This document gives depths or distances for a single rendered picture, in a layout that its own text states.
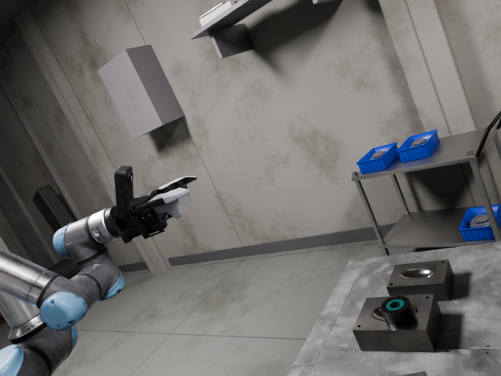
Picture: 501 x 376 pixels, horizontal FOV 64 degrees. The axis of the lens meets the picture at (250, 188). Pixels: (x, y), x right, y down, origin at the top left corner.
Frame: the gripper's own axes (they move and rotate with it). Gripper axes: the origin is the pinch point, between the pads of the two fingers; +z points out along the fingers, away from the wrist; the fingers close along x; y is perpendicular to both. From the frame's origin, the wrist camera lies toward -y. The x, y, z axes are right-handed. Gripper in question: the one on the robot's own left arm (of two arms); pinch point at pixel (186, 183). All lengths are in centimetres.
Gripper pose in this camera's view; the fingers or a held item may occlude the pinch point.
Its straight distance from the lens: 86.5
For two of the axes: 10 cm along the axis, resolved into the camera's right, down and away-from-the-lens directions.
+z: 9.0, -3.6, -2.4
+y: 4.2, 8.4, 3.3
